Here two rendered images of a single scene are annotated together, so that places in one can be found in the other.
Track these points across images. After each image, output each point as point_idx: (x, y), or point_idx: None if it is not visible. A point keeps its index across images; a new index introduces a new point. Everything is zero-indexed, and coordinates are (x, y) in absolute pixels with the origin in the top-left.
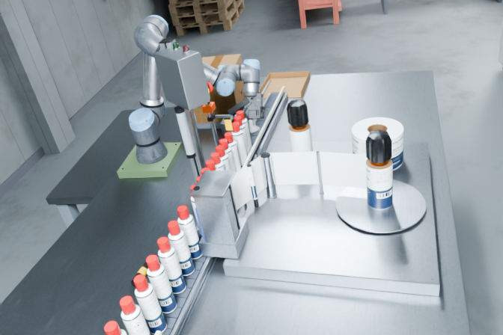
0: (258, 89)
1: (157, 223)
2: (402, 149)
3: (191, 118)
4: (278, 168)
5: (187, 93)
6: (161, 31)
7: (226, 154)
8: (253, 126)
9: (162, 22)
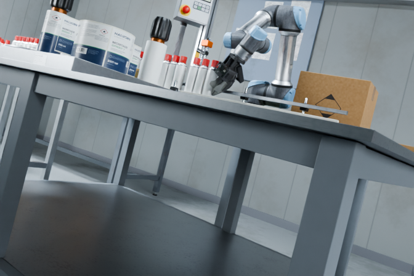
0: (236, 50)
1: None
2: (75, 40)
3: (199, 46)
4: (132, 60)
5: (175, 6)
6: (278, 10)
7: (166, 61)
8: (214, 81)
9: (292, 8)
